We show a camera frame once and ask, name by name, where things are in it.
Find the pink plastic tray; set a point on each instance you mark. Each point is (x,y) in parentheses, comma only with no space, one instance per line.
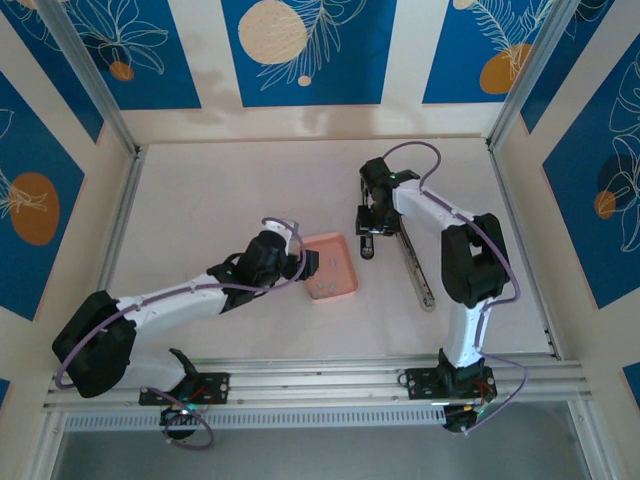
(342,277)

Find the aluminium frame post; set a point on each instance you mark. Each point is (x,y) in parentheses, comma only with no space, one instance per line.
(90,75)
(530,70)

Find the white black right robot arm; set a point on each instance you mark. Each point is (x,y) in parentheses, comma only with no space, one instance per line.
(475,260)

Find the silver metal stapler magazine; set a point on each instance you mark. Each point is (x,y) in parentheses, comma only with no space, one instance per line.
(417,275)

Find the aluminium side rail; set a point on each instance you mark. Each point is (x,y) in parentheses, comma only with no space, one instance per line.
(125,210)
(525,250)

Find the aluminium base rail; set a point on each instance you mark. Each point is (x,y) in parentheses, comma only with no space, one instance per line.
(325,387)

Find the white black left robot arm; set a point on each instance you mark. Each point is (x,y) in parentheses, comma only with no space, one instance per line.
(165,310)

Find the black controller board with LED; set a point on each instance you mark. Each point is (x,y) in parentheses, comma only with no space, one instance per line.
(180,420)
(460,420)

